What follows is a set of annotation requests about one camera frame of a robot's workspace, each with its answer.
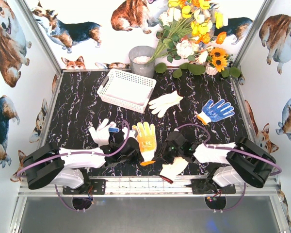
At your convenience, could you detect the yellow coated work glove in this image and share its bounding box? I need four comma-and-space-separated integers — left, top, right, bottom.
132, 122, 157, 162

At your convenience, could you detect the white glove orange cuff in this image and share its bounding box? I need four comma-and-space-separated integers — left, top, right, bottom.
140, 161, 156, 166

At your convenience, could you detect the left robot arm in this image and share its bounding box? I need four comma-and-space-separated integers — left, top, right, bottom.
24, 128, 141, 194

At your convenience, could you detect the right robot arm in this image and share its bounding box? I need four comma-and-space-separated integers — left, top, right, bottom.
154, 131, 276, 193

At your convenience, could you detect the white plastic storage basket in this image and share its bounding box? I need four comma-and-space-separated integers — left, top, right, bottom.
97, 69, 157, 114

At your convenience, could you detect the cream glove red cuff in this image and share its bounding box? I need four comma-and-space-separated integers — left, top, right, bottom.
159, 157, 188, 184

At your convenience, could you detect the white glove blue finger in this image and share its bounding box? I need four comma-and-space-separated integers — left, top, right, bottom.
89, 118, 116, 147

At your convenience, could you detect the cream knit glove pair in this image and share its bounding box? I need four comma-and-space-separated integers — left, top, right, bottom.
148, 91, 183, 118

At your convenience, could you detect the blue dotted work glove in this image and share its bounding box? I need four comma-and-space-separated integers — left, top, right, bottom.
197, 99, 235, 125

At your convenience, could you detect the small sunflower pot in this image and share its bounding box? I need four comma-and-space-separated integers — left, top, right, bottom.
205, 47, 233, 75

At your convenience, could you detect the grey metal bucket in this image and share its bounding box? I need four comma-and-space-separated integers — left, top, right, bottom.
129, 46, 155, 78

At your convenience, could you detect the artificial flower bouquet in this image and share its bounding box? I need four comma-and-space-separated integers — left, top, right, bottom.
149, 0, 228, 64

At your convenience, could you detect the aluminium front rail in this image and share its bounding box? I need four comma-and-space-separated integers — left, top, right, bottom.
17, 175, 280, 197

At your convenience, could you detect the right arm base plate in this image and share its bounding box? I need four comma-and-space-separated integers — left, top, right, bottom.
185, 179, 236, 194

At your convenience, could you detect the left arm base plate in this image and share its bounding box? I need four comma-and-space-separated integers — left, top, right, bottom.
63, 179, 106, 195

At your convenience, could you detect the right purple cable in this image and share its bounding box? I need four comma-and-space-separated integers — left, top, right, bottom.
174, 123, 282, 214

